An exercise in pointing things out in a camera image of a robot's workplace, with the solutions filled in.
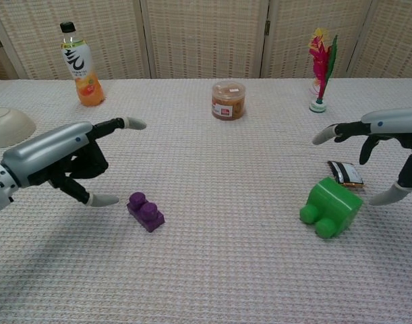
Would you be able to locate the green toy block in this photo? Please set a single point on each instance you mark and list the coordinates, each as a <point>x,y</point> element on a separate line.
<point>333,206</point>

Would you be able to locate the purple toy block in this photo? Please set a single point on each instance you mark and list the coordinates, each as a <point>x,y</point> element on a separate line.
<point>146,214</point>

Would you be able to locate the cream ceramic bowl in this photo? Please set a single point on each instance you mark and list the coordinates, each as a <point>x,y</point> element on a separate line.
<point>8,126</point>

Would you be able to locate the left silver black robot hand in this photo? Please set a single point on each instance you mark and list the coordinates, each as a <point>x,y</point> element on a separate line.
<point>50,148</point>

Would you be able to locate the orange juice bottle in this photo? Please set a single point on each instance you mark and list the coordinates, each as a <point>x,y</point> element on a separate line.
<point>82,67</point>

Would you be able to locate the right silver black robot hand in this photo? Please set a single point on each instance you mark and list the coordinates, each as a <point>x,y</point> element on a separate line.
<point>398,121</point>

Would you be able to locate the round clear snack jar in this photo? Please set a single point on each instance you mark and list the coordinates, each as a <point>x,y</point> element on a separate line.
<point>227,101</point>

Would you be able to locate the colourful feather shuttlecock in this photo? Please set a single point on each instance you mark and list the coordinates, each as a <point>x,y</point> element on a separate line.
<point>322,60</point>

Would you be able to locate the woven folding screen panel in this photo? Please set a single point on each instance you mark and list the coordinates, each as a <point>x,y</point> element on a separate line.
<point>0,67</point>
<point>286,40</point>
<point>205,40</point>
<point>394,40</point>
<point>118,40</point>

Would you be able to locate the black orange snack packet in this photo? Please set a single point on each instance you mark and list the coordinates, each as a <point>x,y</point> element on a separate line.
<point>350,173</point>

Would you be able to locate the white woven tablecloth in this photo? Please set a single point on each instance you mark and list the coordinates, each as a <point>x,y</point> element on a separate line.
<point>226,256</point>

